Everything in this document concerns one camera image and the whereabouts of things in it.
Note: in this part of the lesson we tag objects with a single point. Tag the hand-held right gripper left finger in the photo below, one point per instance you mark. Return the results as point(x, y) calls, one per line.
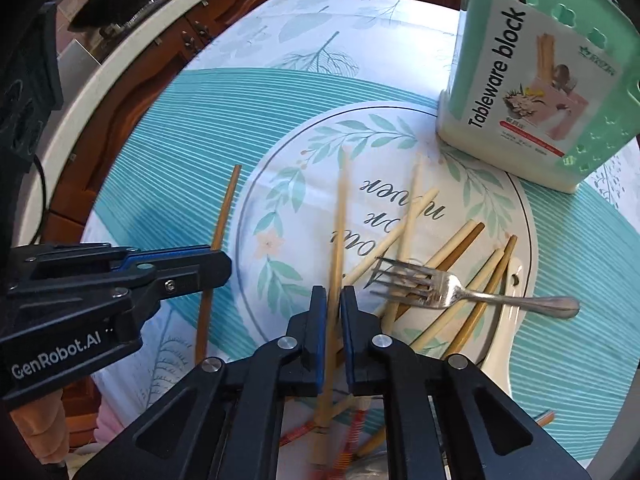
point(316, 332)

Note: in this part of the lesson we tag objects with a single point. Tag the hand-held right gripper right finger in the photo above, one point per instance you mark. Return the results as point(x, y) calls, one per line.
point(350, 332)

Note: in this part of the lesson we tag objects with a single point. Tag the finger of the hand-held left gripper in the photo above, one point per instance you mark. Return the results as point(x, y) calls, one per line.
point(75, 256)
point(195, 272)

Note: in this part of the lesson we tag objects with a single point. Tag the dark brown chopstick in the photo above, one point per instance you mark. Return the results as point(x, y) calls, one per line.
point(222, 220)
point(466, 247)

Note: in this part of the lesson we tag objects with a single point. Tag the tan wooden chopstick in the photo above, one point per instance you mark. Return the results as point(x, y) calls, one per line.
point(336, 240)
point(372, 444)
point(452, 242)
point(492, 262)

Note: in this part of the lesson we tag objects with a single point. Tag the round leaf print plate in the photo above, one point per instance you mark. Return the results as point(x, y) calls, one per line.
point(300, 200)

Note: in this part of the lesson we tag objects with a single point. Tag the green plastic utensil holder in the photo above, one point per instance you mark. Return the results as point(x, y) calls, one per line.
point(480, 85)

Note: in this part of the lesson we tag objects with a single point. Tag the person's left hand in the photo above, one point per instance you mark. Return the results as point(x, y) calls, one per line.
point(40, 425)

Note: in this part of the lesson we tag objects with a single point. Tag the pale chopstick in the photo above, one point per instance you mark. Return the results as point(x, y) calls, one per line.
point(411, 200)
point(400, 230)

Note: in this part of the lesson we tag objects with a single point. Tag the steel fork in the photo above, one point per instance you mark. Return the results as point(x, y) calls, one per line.
point(500, 297)

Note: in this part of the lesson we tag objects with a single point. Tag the brown wooden chopstick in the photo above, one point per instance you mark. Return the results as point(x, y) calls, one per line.
point(507, 260)

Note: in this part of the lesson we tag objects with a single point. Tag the white countertop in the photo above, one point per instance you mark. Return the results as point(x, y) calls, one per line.
point(100, 80)

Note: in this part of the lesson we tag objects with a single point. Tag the black stove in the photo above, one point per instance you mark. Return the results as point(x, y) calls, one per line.
point(125, 5)

